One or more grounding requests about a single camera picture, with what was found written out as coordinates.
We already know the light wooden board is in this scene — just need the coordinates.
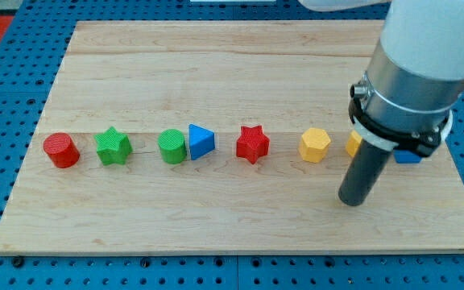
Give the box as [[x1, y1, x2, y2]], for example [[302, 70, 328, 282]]
[[0, 20, 464, 256]]

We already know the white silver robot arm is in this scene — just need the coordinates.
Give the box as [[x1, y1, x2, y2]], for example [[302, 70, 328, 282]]
[[349, 0, 464, 157]]

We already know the yellow hexagon block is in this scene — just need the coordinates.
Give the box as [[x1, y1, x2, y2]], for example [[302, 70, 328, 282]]
[[298, 127, 332, 163]]

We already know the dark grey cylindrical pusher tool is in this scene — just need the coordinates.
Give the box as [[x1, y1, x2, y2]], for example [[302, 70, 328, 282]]
[[338, 141, 391, 206]]

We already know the blue triangle block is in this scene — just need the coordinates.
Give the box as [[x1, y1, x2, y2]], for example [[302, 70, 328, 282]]
[[188, 124, 215, 160]]

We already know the red cylinder block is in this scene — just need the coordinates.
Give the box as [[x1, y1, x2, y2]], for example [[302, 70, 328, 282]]
[[43, 132, 80, 168]]

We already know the green cylinder block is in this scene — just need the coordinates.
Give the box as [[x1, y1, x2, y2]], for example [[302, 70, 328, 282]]
[[157, 129, 187, 164]]

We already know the red star block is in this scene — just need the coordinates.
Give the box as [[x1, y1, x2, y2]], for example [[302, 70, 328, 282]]
[[236, 125, 270, 164]]

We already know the green star block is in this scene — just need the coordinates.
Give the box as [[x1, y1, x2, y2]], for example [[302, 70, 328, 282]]
[[94, 126, 133, 166]]

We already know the blue cube block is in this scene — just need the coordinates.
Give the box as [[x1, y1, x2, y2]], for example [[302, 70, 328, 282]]
[[393, 150, 422, 164]]

